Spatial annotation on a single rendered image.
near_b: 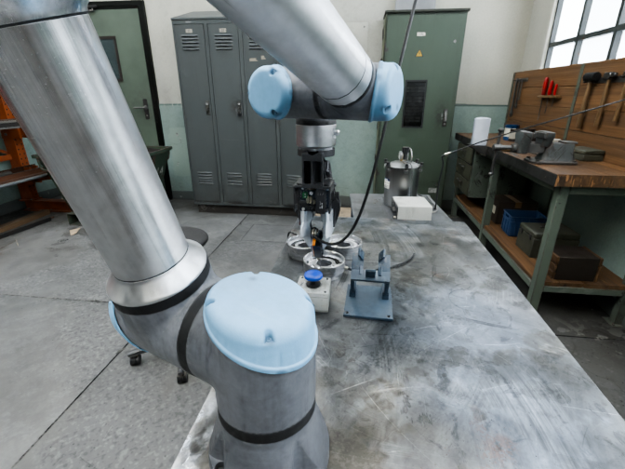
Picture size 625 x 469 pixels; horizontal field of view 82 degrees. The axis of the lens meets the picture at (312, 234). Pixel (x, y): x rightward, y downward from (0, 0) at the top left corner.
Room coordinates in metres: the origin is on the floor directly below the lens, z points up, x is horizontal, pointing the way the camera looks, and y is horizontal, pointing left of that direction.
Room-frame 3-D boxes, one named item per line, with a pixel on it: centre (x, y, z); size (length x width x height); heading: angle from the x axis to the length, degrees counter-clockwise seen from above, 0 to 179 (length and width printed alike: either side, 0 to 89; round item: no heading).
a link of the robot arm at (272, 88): (0.60, 0.03, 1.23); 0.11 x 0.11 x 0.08; 60
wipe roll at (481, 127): (2.82, -1.28, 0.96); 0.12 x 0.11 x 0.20; 83
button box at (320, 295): (0.67, 0.00, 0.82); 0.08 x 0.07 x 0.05; 173
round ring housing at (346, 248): (0.93, -0.09, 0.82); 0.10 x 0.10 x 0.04
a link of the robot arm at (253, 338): (0.33, 0.06, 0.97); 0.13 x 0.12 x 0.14; 60
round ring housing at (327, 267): (0.81, -0.03, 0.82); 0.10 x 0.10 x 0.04
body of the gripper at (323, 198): (0.69, -0.01, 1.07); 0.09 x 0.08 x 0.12; 170
